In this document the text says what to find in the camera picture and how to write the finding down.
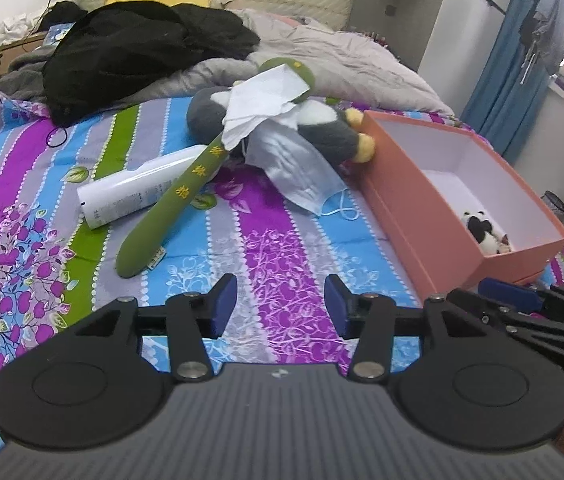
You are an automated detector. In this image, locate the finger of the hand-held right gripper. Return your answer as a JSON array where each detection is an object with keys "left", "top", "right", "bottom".
[
  {"left": 449, "top": 287, "right": 564, "bottom": 362},
  {"left": 478, "top": 278, "right": 564, "bottom": 328}
]

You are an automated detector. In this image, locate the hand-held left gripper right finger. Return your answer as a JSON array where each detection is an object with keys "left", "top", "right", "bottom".
[{"left": 324, "top": 275, "right": 493, "bottom": 382}]

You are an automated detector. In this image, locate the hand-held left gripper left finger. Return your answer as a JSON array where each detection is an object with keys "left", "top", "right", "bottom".
[{"left": 69, "top": 274, "right": 239, "bottom": 384}]

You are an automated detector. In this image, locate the panda plush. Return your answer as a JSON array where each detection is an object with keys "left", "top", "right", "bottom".
[{"left": 460, "top": 211, "right": 505, "bottom": 256}]

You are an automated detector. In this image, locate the pink cardboard box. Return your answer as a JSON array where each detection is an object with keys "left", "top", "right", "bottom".
[{"left": 360, "top": 110, "right": 564, "bottom": 297}]

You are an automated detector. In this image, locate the floral striped bedsheet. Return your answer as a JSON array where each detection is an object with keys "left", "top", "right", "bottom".
[{"left": 0, "top": 89, "right": 564, "bottom": 462}]

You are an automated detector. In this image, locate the green plush stick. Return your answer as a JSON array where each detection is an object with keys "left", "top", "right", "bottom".
[{"left": 115, "top": 57, "right": 317, "bottom": 280}]

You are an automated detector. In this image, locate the light blue face mask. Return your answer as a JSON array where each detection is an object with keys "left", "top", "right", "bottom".
[{"left": 243, "top": 120, "right": 361, "bottom": 222}]

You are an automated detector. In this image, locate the white spray can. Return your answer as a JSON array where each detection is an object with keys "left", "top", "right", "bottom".
[{"left": 77, "top": 144, "right": 223, "bottom": 231}]

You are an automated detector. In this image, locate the grey penguin plush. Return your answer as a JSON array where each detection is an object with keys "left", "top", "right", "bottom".
[{"left": 186, "top": 85, "right": 377, "bottom": 167}]

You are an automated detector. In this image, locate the blue curtain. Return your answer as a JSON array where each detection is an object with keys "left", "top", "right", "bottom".
[{"left": 462, "top": 0, "right": 564, "bottom": 167}]

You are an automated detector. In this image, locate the white tissue paper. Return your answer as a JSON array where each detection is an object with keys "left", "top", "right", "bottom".
[{"left": 222, "top": 66, "right": 311, "bottom": 152}]

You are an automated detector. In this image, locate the light grey quilt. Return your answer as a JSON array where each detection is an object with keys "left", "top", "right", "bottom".
[{"left": 127, "top": 7, "right": 455, "bottom": 117}]

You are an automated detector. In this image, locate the black jacket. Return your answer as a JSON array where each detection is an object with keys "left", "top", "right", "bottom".
[{"left": 43, "top": 2, "right": 261, "bottom": 129}]

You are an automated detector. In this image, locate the grey fleece blanket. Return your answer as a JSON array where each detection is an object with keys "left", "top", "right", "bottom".
[{"left": 0, "top": 47, "right": 63, "bottom": 97}]

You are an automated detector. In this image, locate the yellow pillow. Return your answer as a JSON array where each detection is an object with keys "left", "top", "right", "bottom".
[{"left": 104, "top": 0, "right": 213, "bottom": 11}]

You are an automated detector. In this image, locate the blue printed packet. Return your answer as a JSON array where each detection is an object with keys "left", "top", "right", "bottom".
[{"left": 42, "top": 22, "right": 76, "bottom": 49}]

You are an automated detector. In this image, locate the brown cardboard box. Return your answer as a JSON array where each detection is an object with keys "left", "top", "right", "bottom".
[{"left": 0, "top": 30, "right": 51, "bottom": 79}]

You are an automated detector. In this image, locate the black cloth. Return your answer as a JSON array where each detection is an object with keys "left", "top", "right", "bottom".
[{"left": 42, "top": 0, "right": 88, "bottom": 29}]

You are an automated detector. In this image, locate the white crumpled cloth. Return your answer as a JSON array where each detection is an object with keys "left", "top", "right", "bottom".
[{"left": 0, "top": 10, "right": 46, "bottom": 46}]

